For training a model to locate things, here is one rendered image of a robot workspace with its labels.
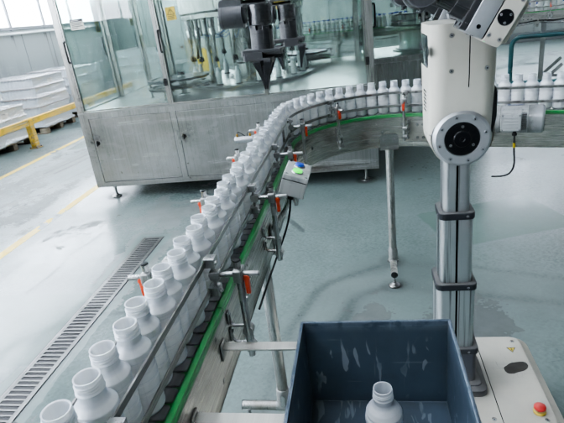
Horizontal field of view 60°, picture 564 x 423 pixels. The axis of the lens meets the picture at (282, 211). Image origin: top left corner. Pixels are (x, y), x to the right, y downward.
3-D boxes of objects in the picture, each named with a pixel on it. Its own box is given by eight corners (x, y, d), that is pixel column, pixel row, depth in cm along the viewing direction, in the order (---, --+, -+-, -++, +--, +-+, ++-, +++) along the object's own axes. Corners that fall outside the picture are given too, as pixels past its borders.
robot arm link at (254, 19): (268, -3, 116) (271, -3, 121) (239, 0, 117) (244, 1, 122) (270, 28, 119) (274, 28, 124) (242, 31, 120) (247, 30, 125)
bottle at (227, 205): (245, 241, 136) (236, 185, 130) (236, 251, 131) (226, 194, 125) (226, 240, 139) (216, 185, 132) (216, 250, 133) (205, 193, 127)
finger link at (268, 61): (274, 90, 124) (270, 51, 120) (247, 92, 125) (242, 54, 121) (279, 86, 130) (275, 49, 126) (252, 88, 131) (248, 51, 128)
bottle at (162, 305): (191, 362, 91) (173, 285, 84) (159, 374, 89) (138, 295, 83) (185, 345, 96) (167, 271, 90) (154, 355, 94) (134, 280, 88)
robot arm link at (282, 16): (292, -1, 157) (295, -1, 163) (271, 2, 159) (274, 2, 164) (295, 23, 160) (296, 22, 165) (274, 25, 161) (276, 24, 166)
